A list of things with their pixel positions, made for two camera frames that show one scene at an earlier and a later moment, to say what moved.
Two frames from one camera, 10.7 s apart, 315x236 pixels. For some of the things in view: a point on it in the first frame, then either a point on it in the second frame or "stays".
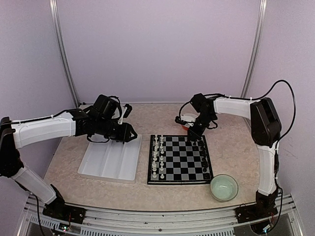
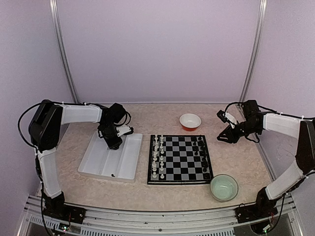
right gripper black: (197, 134) to (227, 130)
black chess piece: (206, 176) stays
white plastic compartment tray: (111, 161) stays
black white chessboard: (173, 160) stays
